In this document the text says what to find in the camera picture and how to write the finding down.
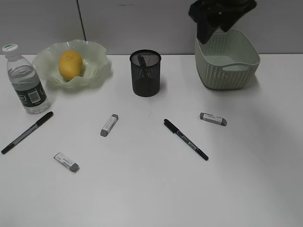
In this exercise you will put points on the clear plastic water bottle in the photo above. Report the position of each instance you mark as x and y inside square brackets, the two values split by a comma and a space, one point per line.
[25, 81]

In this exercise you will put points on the grey white eraser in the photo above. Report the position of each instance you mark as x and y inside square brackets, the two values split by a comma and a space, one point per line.
[213, 119]
[67, 162]
[109, 125]

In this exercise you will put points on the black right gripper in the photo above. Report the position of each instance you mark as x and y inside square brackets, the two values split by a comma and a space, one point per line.
[212, 14]

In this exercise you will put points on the grey white eraser right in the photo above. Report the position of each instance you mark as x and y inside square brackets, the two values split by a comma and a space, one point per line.
[213, 119]

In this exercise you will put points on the black mesh pen holder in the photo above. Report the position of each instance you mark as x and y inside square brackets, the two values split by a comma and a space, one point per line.
[145, 87]

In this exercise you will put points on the pale green wavy plate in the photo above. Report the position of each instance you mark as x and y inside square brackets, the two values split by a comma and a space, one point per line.
[95, 70]

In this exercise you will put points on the grey white eraser front left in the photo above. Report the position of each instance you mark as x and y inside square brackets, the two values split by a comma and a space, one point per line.
[67, 162]

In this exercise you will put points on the yellow mango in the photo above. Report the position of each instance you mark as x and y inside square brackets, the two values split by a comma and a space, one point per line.
[70, 65]

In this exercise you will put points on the pale green plastic basket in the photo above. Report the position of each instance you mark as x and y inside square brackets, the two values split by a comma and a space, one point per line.
[227, 61]

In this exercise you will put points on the black marker pen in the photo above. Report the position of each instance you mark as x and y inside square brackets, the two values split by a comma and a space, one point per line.
[176, 131]
[145, 71]
[36, 125]

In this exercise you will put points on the grey white eraser centre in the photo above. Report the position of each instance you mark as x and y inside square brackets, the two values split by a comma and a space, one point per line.
[109, 125]

